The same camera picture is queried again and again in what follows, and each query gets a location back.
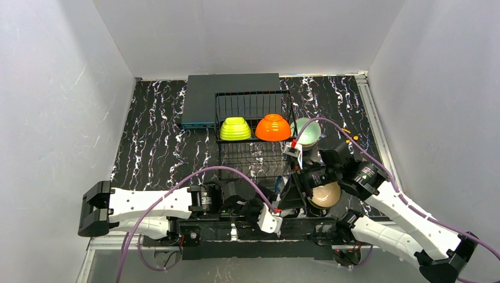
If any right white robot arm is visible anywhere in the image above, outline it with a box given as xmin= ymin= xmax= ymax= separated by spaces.
xmin=283 ymin=141 xmax=477 ymax=282

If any dark blue beige bowl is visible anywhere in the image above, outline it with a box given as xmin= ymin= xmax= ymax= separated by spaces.
xmin=308 ymin=182 xmax=342 ymax=209

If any blue patterned bowl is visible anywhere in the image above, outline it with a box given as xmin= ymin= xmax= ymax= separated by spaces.
xmin=275 ymin=176 xmax=287 ymax=195

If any aluminium table edge rail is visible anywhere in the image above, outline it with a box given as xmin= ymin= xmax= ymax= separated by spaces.
xmin=354 ymin=73 xmax=402 ymax=190

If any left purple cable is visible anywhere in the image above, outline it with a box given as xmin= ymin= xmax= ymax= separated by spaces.
xmin=115 ymin=166 xmax=280 ymax=283

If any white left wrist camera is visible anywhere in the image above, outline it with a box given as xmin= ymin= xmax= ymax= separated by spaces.
xmin=257 ymin=204 xmax=283 ymax=234

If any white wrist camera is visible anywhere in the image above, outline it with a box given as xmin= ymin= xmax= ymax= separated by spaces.
xmin=257 ymin=204 xmax=283 ymax=234
xmin=283 ymin=139 xmax=303 ymax=169

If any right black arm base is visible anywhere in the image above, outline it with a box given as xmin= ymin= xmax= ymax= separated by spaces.
xmin=304 ymin=209 xmax=374 ymax=270

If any purple cable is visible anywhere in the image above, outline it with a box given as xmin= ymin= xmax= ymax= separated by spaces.
xmin=295 ymin=117 xmax=500 ymax=283
xmin=115 ymin=166 xmax=280 ymax=283

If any yellow black T-handle hex key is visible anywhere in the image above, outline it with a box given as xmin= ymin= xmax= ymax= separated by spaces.
xmin=342 ymin=128 xmax=360 ymax=142

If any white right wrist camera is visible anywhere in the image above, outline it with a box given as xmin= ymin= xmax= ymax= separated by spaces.
xmin=283 ymin=139 xmax=303 ymax=169

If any green white bowl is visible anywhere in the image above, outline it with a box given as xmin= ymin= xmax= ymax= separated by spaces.
xmin=219 ymin=117 xmax=252 ymax=141

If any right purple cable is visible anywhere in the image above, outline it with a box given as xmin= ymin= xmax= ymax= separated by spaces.
xmin=295 ymin=117 xmax=500 ymax=283

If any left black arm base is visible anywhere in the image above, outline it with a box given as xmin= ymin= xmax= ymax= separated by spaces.
xmin=137 ymin=218 xmax=202 ymax=271

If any black wire dish rack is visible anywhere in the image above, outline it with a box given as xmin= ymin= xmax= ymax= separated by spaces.
xmin=215 ymin=90 xmax=296 ymax=201

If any dark grey flat box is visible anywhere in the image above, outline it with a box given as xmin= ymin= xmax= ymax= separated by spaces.
xmin=180 ymin=73 xmax=279 ymax=130

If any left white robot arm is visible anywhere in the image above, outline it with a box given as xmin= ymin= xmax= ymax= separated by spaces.
xmin=78 ymin=179 xmax=282 ymax=239

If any orange white bowl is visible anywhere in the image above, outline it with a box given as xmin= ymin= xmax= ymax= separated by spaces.
xmin=255 ymin=113 xmax=291 ymax=142

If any pale green bowl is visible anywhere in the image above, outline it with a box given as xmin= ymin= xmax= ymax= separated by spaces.
xmin=290 ymin=117 xmax=321 ymax=152

